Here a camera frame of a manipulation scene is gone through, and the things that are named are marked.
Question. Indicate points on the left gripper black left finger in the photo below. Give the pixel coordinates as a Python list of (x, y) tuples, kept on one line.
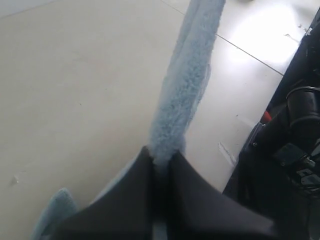
[(124, 213)]

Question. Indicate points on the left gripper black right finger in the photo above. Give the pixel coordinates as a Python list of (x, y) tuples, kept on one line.
[(197, 211)]

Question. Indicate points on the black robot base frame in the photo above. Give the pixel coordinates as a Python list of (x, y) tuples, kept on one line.
[(278, 174)]

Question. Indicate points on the light blue towel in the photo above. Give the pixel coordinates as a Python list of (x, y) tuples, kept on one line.
[(182, 90)]

